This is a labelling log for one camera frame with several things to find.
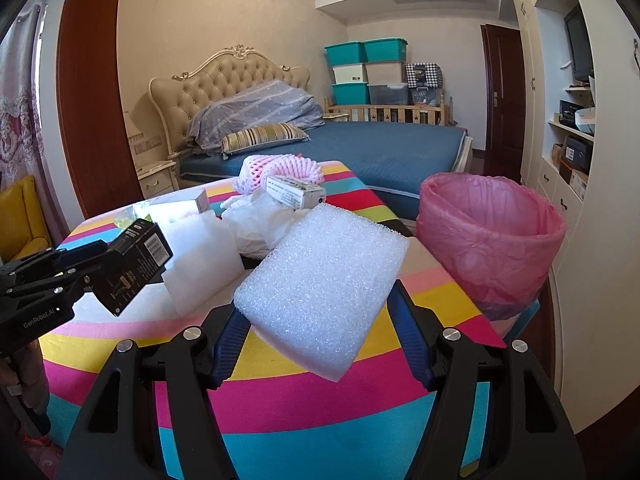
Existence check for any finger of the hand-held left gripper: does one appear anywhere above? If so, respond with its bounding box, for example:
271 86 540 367
7 240 111 273
0 267 108 311

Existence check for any dark wooden door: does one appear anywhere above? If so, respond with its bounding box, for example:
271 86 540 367
481 24 527 183

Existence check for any dark fabric box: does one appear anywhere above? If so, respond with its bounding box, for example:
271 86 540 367
409 87 445 107

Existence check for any black safe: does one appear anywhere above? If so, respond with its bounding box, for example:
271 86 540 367
564 136 595 173

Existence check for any brown wooden panel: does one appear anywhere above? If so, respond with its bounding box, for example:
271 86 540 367
56 0 146 221

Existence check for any yellow chair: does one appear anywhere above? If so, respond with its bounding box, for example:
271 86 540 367
0 176 51 261

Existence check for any wooden crib rail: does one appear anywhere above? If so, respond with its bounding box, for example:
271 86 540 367
324 97 448 126

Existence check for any small grey box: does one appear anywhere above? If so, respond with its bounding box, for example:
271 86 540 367
196 191 223 216

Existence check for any pink lined trash bin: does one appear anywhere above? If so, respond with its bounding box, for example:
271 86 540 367
416 172 567 321

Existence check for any black carton box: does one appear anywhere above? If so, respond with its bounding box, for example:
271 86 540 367
95 219 173 317

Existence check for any checkered fabric box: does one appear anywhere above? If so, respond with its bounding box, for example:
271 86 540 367
406 63 444 90

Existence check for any colourful striped tablecloth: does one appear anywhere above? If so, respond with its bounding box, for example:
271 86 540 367
39 160 506 480

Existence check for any white bubbly foam block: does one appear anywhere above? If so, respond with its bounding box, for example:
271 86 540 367
234 203 410 382

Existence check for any black television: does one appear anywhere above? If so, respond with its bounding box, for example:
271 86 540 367
564 4 596 83

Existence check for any cream nightstand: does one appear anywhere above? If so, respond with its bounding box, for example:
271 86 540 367
136 159 180 200

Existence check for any striped pillow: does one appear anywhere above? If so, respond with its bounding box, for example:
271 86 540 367
221 123 310 155

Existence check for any crumpled white plastic bag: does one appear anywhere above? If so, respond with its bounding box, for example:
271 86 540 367
220 190 311 258

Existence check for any white storage box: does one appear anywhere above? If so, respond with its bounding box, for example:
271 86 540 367
331 63 369 86

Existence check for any beige storage box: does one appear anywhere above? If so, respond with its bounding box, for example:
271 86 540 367
365 61 407 86

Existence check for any person's left hand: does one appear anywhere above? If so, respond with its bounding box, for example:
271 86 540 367
0 340 46 416

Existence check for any teal storage box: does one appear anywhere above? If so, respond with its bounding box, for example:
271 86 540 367
331 82 372 106
363 37 408 63
325 41 368 67

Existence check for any white smooth foam sheet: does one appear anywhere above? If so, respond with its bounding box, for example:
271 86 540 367
150 200 246 318

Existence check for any pink foam fruit net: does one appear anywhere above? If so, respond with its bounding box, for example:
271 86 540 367
239 155 325 196

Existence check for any clear grey storage box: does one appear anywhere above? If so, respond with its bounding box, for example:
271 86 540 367
368 83 408 106

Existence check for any folded blue-grey quilt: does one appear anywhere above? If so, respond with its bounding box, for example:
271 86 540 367
187 80 325 153

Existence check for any white labelled carton box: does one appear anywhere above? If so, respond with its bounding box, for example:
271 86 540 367
264 175 326 210

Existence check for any wall switch panel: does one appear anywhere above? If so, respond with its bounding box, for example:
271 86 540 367
131 132 161 153

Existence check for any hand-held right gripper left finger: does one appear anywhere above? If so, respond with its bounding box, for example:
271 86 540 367
59 304 251 480

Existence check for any yellow-green plastic wrapper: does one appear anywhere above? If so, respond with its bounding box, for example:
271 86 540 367
112 202 153 233

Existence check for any white built-in wardrobe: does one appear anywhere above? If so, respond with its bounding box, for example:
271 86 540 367
512 0 640 436

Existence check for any bed with blue mattress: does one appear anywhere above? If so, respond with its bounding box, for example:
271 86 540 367
177 122 473 206

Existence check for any tufted beige headboard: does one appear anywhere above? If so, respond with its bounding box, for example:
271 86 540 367
149 45 312 158

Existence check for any orange cardboard box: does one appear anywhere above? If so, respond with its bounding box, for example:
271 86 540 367
559 160 590 196

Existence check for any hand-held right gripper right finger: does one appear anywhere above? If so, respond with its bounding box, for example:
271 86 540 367
385 280 586 480

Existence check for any floral curtain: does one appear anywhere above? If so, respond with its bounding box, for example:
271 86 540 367
0 5 51 196

